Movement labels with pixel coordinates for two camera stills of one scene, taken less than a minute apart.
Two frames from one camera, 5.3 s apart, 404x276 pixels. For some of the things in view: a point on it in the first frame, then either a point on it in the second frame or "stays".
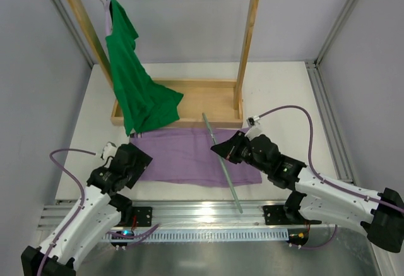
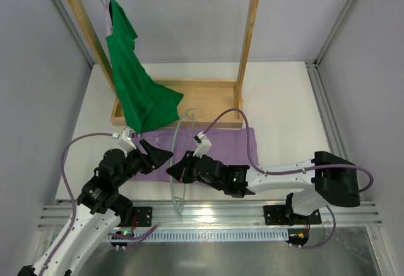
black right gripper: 238,147 -> 190,167
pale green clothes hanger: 226,173 -> 171,163
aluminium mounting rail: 182,214 stays
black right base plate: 276,215 stays
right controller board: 298,236 stays
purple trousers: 184,156 stays
